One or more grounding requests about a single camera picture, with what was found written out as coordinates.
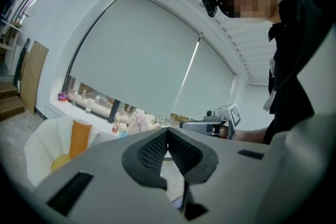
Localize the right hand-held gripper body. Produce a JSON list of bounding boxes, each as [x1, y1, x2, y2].
[[179, 103, 241, 140]]

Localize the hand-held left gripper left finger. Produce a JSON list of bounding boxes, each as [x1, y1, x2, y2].
[[121, 127, 169, 190]]

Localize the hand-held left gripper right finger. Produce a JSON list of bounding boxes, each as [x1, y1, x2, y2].
[[167, 127, 219, 221]]

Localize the orange cushion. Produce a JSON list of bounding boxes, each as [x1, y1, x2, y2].
[[69, 120, 93, 159]]

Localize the yellow cushion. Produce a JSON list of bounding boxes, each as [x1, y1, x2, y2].
[[51, 153, 72, 172]]

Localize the white petal seat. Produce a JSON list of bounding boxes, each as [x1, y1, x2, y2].
[[24, 114, 116, 188]]

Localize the person's right forearm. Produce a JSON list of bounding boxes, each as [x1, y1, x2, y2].
[[234, 128, 271, 144]]

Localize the person's right hand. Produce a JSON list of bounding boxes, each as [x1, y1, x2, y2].
[[218, 125, 229, 139]]

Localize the narrow grey roller blind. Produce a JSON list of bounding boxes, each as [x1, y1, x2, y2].
[[172, 36, 236, 124]]

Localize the pink bag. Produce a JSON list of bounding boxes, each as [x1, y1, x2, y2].
[[127, 110, 151, 135]]

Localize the white window ledge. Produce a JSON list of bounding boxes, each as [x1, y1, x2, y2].
[[49, 99, 132, 137]]

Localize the person's black shirt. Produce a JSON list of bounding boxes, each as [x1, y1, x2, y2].
[[261, 0, 336, 145]]

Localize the wide grey roller blind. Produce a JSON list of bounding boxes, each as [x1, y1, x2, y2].
[[69, 0, 202, 120]]

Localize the brown cardboard sheet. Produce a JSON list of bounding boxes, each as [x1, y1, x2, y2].
[[19, 40, 50, 115]]

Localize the wooden stairs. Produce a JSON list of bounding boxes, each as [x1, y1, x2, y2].
[[0, 80, 26, 122]]

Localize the dark green board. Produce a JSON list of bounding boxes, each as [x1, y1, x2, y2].
[[13, 51, 29, 87]]

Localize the wooden shelf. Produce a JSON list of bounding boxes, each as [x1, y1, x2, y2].
[[0, 14, 26, 61]]

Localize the white badge strap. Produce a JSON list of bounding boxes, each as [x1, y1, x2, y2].
[[262, 57, 277, 111]]

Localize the black head camera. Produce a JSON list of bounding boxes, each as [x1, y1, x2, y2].
[[202, 0, 219, 18]]

